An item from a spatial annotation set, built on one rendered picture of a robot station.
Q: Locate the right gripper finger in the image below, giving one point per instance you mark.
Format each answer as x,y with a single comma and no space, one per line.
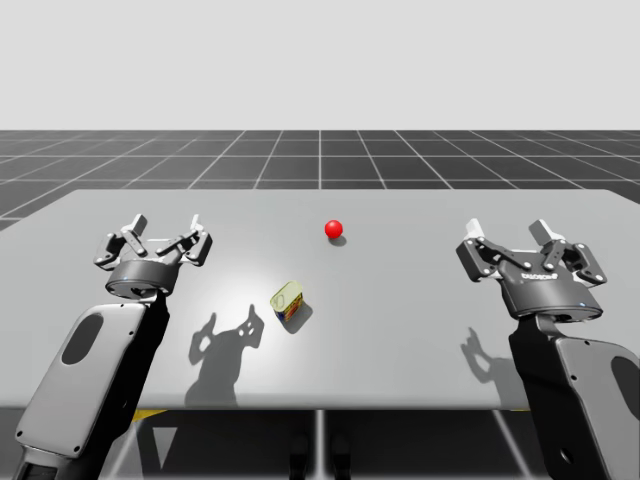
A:
480,255
580,262

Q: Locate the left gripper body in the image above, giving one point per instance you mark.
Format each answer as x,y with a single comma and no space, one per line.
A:
142,277

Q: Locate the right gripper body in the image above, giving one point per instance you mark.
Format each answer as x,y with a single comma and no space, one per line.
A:
547,292

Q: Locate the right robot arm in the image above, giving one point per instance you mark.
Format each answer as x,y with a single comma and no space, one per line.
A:
580,400

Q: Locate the green and blue rectangular can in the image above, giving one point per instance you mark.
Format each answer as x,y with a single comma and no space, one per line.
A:
287,300

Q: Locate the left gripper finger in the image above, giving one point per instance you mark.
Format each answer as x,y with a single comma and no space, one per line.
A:
120,246
195,246

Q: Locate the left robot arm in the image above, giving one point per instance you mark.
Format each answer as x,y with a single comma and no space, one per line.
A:
85,380

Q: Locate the small round ball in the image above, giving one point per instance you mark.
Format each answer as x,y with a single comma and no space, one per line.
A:
333,229

